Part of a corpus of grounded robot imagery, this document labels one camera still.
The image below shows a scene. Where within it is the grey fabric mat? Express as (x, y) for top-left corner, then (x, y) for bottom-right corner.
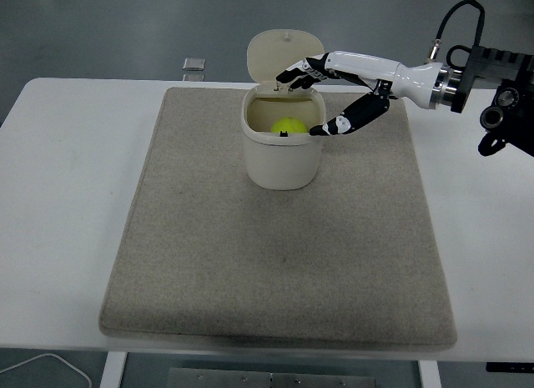
(98, 86), (459, 350)

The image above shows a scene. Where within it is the cream bin with hinged lid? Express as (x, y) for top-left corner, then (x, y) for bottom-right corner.
(240, 28), (325, 191)

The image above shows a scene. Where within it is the white cable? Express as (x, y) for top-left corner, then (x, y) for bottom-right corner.
(0, 353), (92, 388)

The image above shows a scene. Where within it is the yellow tennis ball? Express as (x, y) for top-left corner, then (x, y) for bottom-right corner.
(270, 117), (309, 135)

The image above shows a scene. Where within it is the black table control panel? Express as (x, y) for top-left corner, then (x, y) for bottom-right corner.
(486, 361), (534, 373)

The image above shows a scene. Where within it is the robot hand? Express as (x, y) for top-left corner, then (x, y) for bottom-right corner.
(275, 50), (443, 138)

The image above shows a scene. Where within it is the white table leg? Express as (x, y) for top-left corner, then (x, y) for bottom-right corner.
(418, 358), (442, 388)
(99, 351), (128, 388)

